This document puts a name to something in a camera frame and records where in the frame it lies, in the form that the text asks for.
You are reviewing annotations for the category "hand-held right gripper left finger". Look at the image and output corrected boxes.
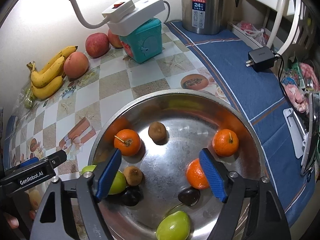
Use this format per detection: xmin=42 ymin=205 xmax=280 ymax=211
xmin=30 ymin=148 xmax=122 ymax=240

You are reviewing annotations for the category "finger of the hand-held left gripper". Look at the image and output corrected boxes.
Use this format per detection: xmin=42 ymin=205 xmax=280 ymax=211
xmin=40 ymin=150 xmax=67 ymax=167
xmin=19 ymin=157 xmax=40 ymax=168

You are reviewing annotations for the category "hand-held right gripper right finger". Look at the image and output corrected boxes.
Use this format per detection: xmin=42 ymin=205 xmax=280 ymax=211
xmin=199 ymin=148 xmax=292 ymax=240

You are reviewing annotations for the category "green jujube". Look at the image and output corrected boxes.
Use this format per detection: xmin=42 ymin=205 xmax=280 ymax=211
xmin=109 ymin=170 xmax=127 ymax=195
xmin=156 ymin=210 xmax=191 ymax=240

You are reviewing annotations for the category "small orange tangerine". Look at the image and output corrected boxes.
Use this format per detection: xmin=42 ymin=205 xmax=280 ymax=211
xmin=186 ymin=158 xmax=210 ymax=190

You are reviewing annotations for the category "brown longan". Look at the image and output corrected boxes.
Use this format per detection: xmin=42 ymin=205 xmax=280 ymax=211
xmin=148 ymin=122 xmax=167 ymax=142
xmin=123 ymin=166 xmax=143 ymax=186

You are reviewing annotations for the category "dark cherry with long stem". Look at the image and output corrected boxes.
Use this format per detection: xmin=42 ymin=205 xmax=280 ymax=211
xmin=164 ymin=187 xmax=201 ymax=218

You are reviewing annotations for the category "large orange tangerine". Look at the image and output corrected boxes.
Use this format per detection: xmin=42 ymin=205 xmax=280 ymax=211
xmin=212 ymin=129 xmax=239 ymax=157

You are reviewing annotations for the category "medium orange tangerine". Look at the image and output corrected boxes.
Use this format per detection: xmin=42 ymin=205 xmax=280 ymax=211
xmin=114 ymin=129 xmax=142 ymax=157

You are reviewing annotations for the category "round steel plate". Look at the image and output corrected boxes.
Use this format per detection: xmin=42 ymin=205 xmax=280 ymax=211
xmin=87 ymin=90 xmax=269 ymax=240

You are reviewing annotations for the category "person's left hand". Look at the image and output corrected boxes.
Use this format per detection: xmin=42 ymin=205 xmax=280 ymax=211
xmin=3 ymin=209 xmax=37 ymax=230

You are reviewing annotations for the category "clear bag of green fruit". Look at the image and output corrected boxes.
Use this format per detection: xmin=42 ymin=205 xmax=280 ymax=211
xmin=15 ymin=84 xmax=38 ymax=113

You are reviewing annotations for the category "yellow banana bunch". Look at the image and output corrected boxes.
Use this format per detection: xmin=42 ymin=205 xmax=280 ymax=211
xmin=27 ymin=45 xmax=78 ymax=99

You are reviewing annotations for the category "white phone stand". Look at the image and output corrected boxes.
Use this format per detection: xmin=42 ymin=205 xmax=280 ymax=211
xmin=282 ymin=107 xmax=310 ymax=159

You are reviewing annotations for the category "pink peach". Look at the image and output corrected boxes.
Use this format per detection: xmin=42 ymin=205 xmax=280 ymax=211
xmin=63 ymin=52 xmax=89 ymax=78

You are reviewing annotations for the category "blue striped cloth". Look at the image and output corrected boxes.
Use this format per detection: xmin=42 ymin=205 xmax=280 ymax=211
xmin=164 ymin=20 xmax=318 ymax=227

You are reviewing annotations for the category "black smartphone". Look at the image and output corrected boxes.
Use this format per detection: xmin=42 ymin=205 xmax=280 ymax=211
xmin=300 ymin=91 xmax=320 ymax=175

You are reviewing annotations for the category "pink snack bag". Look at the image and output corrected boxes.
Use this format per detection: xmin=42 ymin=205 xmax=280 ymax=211
xmin=281 ymin=61 xmax=320 ymax=114

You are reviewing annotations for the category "red apple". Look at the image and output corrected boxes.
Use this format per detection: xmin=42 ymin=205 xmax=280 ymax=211
xmin=107 ymin=29 xmax=123 ymax=49
xmin=85 ymin=32 xmax=110 ymax=58

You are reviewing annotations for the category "black charger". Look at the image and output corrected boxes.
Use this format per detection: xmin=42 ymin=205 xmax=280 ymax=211
xmin=245 ymin=46 xmax=277 ymax=72

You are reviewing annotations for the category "green snack packet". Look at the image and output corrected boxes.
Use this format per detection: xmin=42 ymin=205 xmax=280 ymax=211
xmin=287 ymin=60 xmax=304 ymax=85

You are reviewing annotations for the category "teal plastic box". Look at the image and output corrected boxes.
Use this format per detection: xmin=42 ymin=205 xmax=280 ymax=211
xmin=119 ymin=18 xmax=163 ymax=64

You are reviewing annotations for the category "white tray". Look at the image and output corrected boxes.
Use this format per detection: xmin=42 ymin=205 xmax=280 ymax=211
xmin=227 ymin=21 xmax=269 ymax=48

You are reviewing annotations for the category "red plastic bag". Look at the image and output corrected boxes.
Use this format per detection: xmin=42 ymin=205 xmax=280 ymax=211
xmin=236 ymin=22 xmax=267 ymax=44

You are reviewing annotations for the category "white gooseneck lamp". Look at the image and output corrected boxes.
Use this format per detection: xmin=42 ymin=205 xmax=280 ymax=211
xmin=49 ymin=0 xmax=110 ymax=29

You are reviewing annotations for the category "stainless steel thermos jug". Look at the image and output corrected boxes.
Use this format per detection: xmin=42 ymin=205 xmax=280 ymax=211
xmin=180 ymin=0 xmax=241 ymax=35

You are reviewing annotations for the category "white chair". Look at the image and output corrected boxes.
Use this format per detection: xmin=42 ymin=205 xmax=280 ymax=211
xmin=232 ymin=0 xmax=315 ymax=55

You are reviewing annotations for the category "black charger cable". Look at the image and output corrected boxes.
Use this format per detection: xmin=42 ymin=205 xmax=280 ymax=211
xmin=274 ymin=54 xmax=285 ymax=85

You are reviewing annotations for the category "white power strip cable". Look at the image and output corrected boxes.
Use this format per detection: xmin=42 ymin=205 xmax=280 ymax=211
xmin=162 ymin=0 xmax=171 ymax=22

